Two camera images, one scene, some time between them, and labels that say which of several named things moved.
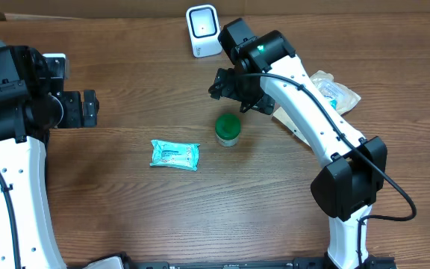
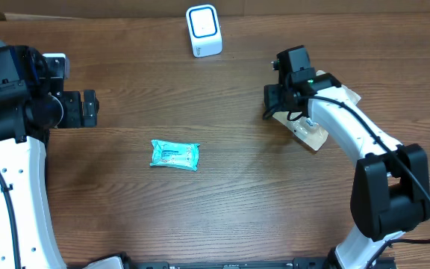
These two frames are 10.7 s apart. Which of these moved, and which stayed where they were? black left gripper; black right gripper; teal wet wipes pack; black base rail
Moved: black right gripper
Stayed: black base rail; teal wet wipes pack; black left gripper
